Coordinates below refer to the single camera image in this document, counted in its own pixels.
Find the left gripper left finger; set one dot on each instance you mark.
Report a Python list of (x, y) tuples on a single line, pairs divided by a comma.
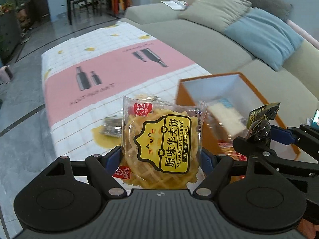
[(99, 171)]

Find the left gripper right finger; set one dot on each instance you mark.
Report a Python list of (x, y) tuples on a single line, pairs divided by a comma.
[(218, 170)]

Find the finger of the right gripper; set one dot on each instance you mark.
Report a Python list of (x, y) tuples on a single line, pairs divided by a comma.
[(281, 135), (249, 148)]

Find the red chip bag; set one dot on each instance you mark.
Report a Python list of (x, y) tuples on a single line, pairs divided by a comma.
[(228, 149)]

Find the clear bread packet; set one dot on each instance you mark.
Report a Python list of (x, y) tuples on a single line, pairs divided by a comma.
[(225, 120)]

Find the dark candy packet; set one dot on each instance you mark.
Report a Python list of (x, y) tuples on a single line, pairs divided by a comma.
[(258, 125)]

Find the clear nut snack packet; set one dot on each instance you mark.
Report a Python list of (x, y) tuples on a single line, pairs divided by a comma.
[(112, 126)]

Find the yellow waffle cookie packet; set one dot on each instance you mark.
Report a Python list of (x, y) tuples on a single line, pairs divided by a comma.
[(161, 144)]

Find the clear peanut packet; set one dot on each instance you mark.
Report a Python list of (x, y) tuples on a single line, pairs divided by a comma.
[(146, 98)]

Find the orange cardboard box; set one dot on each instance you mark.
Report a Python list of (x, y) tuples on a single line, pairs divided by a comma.
[(199, 91)]

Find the grey-green sofa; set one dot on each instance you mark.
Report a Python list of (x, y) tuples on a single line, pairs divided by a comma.
[(294, 85)]

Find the pink white checkered tablecloth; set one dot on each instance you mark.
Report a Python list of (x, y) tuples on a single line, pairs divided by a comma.
[(85, 80)]

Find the blue cushion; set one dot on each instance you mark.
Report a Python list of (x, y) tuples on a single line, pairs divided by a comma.
[(265, 36)]

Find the pink small heater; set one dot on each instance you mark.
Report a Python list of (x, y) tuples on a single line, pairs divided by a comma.
[(6, 74)]

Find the beige cushion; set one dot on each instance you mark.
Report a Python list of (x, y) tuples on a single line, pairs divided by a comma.
[(215, 14)]

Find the grey cushion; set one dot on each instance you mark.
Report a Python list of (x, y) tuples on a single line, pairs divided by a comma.
[(279, 8)]

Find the papers on sofa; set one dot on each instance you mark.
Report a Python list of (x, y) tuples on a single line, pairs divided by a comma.
[(176, 4)]

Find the dark cabinet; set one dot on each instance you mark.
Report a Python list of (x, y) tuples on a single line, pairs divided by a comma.
[(10, 34)]

